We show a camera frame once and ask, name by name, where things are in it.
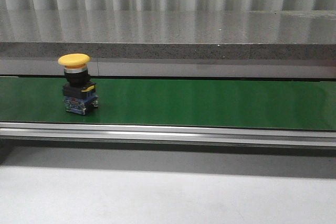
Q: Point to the green conveyor belt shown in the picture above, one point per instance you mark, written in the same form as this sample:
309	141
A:
303	105

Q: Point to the yellow mushroom push button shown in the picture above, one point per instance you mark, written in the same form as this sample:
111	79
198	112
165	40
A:
79	92

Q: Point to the aluminium conveyor frame rail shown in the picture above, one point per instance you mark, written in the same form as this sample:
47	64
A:
165	134

